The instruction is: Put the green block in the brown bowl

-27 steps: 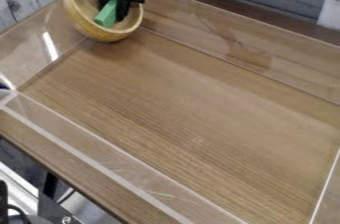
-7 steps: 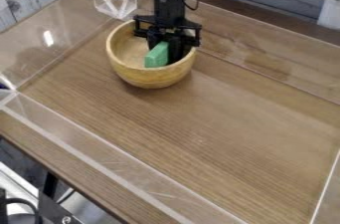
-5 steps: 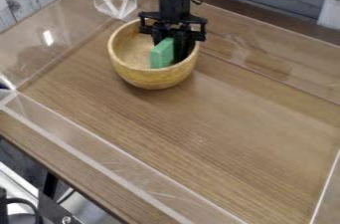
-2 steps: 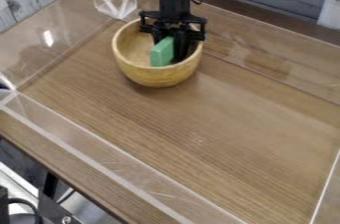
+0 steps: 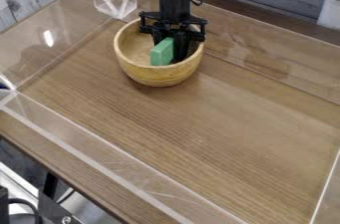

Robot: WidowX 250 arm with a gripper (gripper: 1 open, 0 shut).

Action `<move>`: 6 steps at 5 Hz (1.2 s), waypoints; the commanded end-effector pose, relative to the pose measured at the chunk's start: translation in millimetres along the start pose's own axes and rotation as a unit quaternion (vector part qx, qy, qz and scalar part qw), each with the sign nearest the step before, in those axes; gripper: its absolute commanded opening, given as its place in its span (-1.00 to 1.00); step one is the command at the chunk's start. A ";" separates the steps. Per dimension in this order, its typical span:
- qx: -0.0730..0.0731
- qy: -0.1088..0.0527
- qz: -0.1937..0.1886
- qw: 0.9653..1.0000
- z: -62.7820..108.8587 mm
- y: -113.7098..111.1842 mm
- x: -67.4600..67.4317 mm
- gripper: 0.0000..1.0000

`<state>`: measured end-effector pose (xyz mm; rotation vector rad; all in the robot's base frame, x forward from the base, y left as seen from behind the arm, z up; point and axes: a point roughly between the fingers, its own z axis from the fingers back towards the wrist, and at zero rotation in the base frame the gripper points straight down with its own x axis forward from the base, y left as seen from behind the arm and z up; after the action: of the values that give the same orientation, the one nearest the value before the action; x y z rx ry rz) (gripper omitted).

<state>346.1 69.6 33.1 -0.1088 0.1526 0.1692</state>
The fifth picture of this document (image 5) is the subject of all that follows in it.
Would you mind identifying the black cable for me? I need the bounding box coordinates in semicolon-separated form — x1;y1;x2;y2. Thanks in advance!
0;197;44;224

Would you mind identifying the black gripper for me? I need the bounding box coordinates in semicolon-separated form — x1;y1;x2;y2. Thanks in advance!
140;0;207;62

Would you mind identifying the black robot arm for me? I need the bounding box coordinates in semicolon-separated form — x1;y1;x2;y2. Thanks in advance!
140;0;207;62

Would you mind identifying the clear acrylic tray wall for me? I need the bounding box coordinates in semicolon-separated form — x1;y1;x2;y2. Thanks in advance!
0;0;340;224

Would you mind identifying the brown wooden bowl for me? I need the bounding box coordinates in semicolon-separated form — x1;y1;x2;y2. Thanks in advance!
113;19;204;87

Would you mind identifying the black metal bracket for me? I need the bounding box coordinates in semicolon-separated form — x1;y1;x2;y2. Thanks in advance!
37;192;84;224

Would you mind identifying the green rectangular block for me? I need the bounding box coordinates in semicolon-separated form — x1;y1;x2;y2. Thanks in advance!
151;38;173;66

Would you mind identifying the black table leg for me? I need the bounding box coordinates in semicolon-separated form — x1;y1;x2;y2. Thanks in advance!
43;172;59;198

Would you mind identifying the white cylindrical container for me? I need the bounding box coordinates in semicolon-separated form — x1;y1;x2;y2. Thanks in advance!
317;0;340;30

